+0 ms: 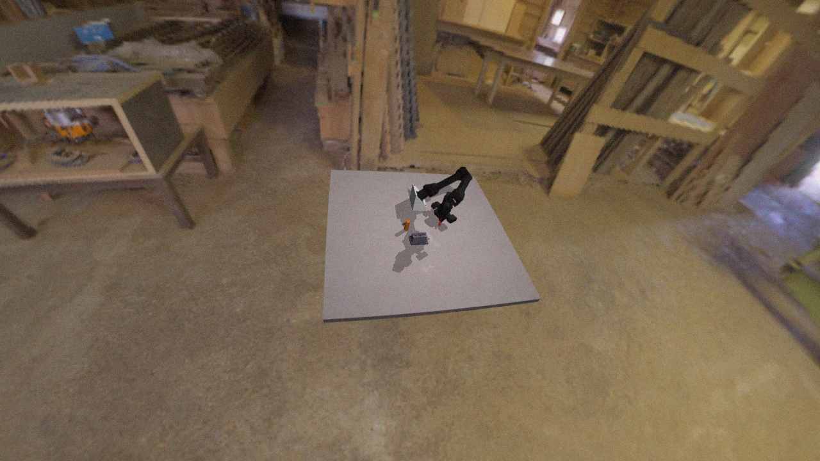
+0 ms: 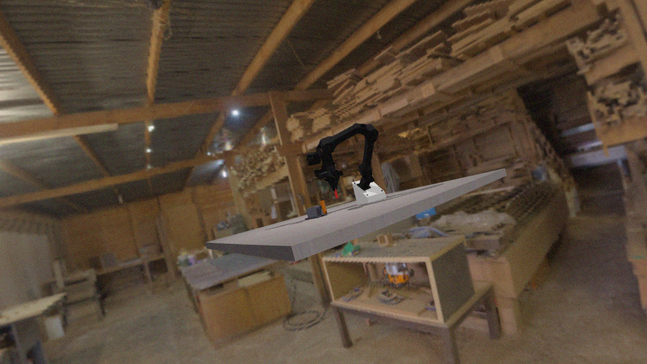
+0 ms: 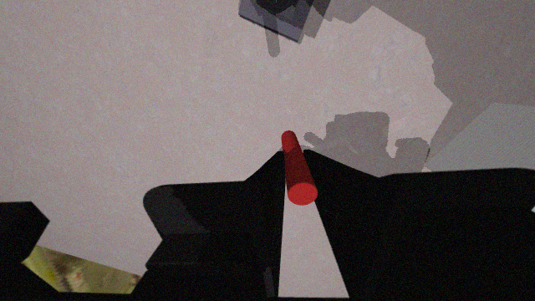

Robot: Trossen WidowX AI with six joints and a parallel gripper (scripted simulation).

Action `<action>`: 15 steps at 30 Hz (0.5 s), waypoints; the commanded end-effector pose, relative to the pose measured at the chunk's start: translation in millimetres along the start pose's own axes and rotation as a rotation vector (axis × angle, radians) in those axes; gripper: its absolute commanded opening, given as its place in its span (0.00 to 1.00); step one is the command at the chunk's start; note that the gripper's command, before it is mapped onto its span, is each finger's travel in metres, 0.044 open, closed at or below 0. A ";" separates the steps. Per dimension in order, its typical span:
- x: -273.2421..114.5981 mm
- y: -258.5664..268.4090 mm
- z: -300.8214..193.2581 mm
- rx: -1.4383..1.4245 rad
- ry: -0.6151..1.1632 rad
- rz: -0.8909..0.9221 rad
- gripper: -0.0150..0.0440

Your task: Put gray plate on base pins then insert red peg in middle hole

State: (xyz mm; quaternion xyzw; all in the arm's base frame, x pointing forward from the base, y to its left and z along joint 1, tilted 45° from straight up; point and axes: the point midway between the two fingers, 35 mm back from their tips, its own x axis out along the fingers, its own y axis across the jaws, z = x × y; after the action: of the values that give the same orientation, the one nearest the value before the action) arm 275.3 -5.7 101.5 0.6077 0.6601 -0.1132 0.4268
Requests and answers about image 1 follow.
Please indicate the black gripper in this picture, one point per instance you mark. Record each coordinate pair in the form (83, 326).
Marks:
(450, 218)

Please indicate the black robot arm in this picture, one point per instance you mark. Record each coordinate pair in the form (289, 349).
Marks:
(451, 198)

